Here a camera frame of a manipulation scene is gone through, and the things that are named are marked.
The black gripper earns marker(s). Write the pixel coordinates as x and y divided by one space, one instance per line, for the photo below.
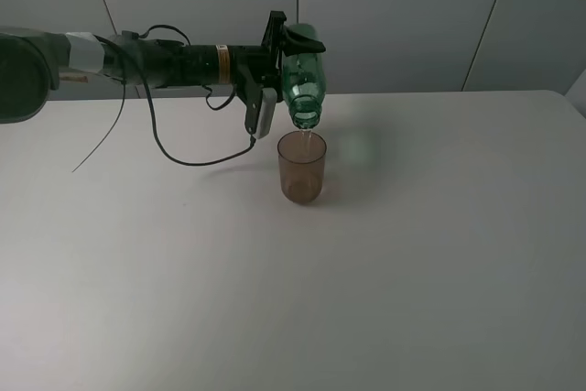
259 67

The green transparent plastic bottle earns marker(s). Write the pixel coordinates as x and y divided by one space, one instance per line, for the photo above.
304 89

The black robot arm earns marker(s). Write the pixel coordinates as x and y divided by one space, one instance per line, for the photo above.
34 63

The pink translucent plastic cup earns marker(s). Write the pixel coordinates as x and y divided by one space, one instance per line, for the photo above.
301 162

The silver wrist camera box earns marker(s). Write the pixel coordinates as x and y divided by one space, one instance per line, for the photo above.
266 114

